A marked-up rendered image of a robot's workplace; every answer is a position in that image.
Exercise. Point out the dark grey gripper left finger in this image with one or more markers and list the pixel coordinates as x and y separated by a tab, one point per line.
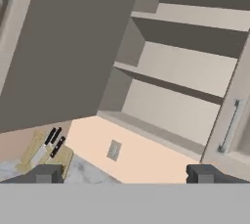
49	173

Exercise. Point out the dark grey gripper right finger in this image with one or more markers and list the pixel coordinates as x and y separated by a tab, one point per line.
201	173

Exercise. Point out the closed beige cabinet door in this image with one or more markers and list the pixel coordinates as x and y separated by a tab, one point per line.
232	126

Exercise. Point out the open grey cabinet door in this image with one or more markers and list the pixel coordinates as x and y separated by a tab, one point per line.
62	48

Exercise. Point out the wooden knife block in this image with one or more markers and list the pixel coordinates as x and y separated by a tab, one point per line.
39	156

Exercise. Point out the grey wall socket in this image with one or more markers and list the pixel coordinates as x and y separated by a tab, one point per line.
114	150

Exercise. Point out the open beige wall cabinet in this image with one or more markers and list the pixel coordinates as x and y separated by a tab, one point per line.
182	71

